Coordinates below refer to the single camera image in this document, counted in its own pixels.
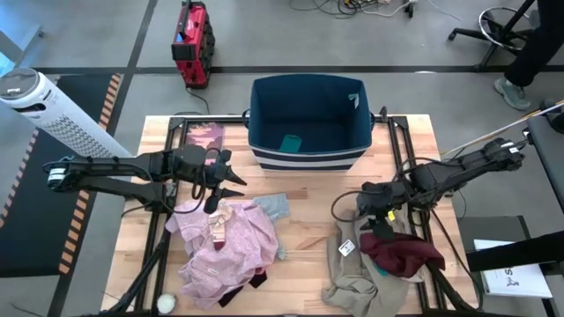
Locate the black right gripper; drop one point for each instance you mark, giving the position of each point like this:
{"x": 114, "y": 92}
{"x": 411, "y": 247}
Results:
{"x": 379, "y": 196}

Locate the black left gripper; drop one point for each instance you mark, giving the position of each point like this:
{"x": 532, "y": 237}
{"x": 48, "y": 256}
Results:
{"x": 198, "y": 167}

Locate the maroon garment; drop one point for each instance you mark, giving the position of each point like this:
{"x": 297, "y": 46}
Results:
{"x": 401, "y": 255}

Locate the pink patterned shirt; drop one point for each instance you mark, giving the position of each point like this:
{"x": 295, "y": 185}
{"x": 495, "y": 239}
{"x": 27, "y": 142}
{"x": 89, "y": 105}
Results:
{"x": 247, "y": 238}

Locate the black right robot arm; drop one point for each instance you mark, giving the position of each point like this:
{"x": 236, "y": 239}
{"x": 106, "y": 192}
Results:
{"x": 462, "y": 169}

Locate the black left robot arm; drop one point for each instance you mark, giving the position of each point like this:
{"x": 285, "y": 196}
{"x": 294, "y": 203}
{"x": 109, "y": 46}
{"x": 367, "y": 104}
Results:
{"x": 110, "y": 165}

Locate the small yellow tag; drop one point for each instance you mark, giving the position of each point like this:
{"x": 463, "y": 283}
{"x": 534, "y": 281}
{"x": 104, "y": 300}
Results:
{"x": 391, "y": 216}

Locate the teal sock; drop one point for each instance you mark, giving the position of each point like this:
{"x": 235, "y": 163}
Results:
{"x": 381, "y": 270}

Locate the white paper label tag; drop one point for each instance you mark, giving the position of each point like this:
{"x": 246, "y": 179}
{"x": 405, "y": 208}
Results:
{"x": 346, "y": 248}

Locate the grey knit garment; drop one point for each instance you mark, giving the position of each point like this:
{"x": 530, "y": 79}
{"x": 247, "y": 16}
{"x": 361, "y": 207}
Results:
{"x": 273, "y": 204}

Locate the khaki pants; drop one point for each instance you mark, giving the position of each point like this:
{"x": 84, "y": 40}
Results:
{"x": 352, "y": 282}

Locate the teal rolled cloth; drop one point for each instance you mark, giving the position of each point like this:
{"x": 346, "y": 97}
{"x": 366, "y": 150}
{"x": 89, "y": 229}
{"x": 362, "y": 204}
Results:
{"x": 291, "y": 144}

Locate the navy white striped fabric basket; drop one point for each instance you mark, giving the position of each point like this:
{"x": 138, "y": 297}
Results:
{"x": 308, "y": 158}

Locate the black pants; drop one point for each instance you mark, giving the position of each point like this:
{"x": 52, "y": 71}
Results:
{"x": 257, "y": 279}

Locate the black flat beam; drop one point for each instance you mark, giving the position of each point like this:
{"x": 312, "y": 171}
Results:
{"x": 515, "y": 253}

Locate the white round object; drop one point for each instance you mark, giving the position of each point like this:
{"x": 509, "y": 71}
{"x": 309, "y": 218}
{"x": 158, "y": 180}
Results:
{"x": 166, "y": 304}

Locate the long wooden stick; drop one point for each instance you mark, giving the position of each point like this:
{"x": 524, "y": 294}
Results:
{"x": 484, "y": 136}

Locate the white printed paper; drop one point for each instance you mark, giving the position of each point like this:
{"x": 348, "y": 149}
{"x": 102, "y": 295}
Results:
{"x": 515, "y": 282}

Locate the red portable device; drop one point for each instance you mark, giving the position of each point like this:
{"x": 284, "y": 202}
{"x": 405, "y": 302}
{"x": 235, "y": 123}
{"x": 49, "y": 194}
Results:
{"x": 191, "y": 44}

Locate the black padded bench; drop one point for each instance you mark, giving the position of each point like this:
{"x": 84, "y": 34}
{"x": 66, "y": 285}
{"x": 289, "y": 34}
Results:
{"x": 548, "y": 154}

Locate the white tower fan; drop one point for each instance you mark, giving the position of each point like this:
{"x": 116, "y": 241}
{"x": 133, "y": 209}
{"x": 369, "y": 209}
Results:
{"x": 57, "y": 114}

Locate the black mat with striped edge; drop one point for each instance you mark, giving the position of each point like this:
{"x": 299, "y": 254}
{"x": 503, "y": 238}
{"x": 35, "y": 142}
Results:
{"x": 26, "y": 220}

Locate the black office stool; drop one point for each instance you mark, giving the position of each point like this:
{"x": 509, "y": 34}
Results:
{"x": 495, "y": 31}

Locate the person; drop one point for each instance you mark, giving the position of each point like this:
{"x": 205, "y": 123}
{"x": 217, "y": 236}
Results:
{"x": 537, "y": 48}

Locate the black metal table frame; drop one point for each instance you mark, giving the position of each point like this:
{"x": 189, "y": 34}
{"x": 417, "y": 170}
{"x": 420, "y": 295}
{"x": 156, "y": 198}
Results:
{"x": 398, "y": 141}

